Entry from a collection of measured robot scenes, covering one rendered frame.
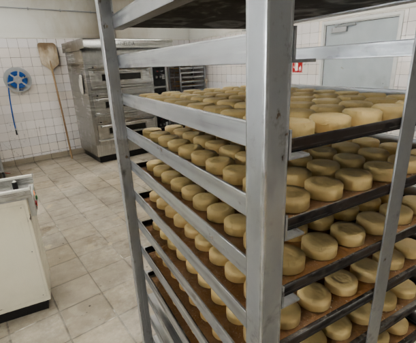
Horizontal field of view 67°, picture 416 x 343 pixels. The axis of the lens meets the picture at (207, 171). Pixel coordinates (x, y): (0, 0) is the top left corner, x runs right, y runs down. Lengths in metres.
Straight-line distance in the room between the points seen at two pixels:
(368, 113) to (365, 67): 4.52
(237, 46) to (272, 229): 0.20
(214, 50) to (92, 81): 5.20
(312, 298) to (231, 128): 0.29
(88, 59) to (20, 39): 1.30
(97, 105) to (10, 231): 3.63
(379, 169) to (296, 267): 0.20
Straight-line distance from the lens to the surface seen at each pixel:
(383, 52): 0.75
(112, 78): 0.85
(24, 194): 2.22
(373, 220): 0.57
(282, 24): 0.29
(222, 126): 0.40
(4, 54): 6.39
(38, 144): 6.53
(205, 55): 0.43
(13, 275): 2.46
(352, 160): 0.56
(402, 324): 0.81
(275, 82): 0.29
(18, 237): 2.32
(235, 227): 0.51
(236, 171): 0.48
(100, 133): 5.67
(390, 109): 0.51
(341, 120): 0.41
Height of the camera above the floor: 1.58
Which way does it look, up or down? 19 degrees down
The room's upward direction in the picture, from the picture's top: 2 degrees counter-clockwise
